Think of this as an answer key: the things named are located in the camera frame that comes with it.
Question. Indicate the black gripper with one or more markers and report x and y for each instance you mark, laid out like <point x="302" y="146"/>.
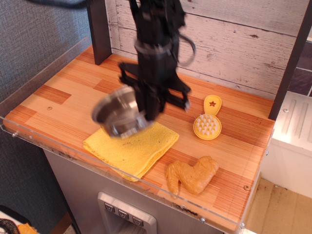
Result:
<point x="154" y="78"/>

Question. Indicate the stainless steel pot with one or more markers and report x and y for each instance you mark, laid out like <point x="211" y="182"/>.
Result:
<point x="118" y="113"/>

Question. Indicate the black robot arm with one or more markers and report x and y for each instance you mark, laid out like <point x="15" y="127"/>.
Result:
<point x="157" y="21"/>

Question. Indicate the yellow scrub brush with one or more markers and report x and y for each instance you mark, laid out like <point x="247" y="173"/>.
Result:
<point x="207" y="126"/>

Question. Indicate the yellow folded cloth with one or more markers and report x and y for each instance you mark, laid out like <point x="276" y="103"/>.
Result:
<point x="132" y="157"/>

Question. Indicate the plastic chicken wing toy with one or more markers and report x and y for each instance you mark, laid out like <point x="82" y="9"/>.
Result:
<point x="194" y="178"/>

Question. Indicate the silver dispenser panel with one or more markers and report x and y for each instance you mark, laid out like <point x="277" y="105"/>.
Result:
<point x="122" y="218"/>

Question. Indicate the clear acrylic table guard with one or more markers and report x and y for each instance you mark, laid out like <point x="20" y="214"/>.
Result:
<point x="54" y="112"/>

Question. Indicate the white cabinet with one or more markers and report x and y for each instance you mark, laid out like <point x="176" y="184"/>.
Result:
<point x="288" y="158"/>

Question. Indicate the orange object bottom left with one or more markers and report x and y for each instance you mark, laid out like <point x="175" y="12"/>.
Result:
<point x="26" y="229"/>

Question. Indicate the dark left frame post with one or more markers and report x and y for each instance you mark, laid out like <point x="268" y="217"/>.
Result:
<point x="98" y="23"/>

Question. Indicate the dark frame post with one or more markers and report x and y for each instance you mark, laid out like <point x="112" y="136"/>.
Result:
<point x="98" y="23"/>
<point x="292" y="62"/>

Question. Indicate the dark right frame post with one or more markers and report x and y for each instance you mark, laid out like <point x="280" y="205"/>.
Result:
<point x="292" y="62"/>

